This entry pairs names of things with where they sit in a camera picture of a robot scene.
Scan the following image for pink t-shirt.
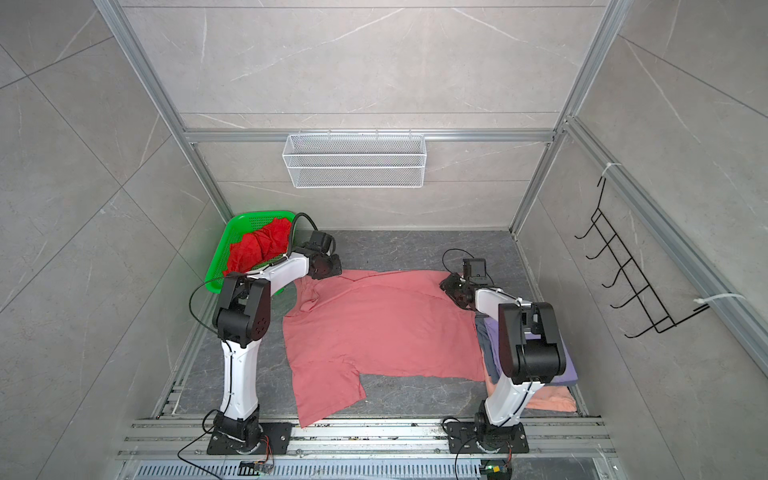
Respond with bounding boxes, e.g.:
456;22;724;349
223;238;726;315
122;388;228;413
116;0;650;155
283;270;486;427

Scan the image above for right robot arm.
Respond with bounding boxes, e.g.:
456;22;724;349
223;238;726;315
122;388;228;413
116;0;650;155
440;258;567;455

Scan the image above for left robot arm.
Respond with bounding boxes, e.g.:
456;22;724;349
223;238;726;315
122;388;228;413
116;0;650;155
212;230;342;454

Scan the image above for red t-shirt in basket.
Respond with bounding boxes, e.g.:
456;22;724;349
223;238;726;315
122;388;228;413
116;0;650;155
222;216;292;275

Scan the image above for green plastic basket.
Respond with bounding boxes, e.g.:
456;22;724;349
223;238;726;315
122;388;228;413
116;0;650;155
205;211;295;294

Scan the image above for folded salmon t-shirt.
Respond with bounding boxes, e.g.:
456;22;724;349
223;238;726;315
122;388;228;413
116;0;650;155
483;371;578;414

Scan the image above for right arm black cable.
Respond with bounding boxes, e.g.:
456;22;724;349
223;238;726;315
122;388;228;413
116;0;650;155
441;248;478;277

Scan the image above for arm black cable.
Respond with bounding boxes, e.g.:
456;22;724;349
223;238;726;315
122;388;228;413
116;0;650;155
441;248;478;277
286;211;320;256

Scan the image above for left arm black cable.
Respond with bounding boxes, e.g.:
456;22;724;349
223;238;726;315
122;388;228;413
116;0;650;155
286;211;320;256

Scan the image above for white wire mesh basket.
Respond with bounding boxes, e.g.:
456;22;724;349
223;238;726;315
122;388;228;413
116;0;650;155
282;133;428;189

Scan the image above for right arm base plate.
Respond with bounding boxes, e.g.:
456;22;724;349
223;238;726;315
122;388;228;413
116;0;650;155
441;418;530;455

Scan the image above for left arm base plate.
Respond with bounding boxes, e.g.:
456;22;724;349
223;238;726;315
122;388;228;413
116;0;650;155
206;422;293;455

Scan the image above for black wire hook rack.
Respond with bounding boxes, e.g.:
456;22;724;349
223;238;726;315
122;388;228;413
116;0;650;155
574;178;710;339

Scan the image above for aluminium rail frame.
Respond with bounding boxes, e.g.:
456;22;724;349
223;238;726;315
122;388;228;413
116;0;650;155
116;416;626;479

